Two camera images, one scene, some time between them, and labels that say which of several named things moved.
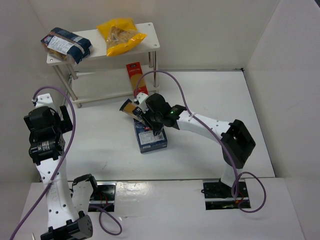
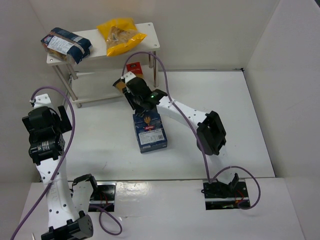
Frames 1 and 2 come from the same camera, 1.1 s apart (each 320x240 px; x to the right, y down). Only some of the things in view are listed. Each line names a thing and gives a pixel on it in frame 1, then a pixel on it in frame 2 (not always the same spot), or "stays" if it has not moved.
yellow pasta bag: [121, 34] stays
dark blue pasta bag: [67, 44] stays
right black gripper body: [146, 118] to [128, 92]
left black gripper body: [65, 119] stays
